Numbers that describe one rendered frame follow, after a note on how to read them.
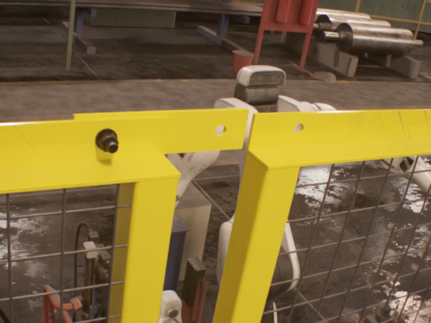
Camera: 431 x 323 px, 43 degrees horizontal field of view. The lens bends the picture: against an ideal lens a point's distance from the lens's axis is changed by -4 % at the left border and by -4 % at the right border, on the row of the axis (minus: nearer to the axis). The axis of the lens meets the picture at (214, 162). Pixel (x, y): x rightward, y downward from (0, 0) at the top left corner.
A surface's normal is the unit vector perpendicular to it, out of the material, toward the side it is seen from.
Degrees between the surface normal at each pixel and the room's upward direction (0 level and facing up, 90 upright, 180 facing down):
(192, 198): 0
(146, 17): 90
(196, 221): 90
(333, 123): 90
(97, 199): 0
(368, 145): 0
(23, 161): 90
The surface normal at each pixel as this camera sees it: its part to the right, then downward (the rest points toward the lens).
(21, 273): 0.16, -0.89
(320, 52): -0.87, 0.07
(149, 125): 0.46, 0.44
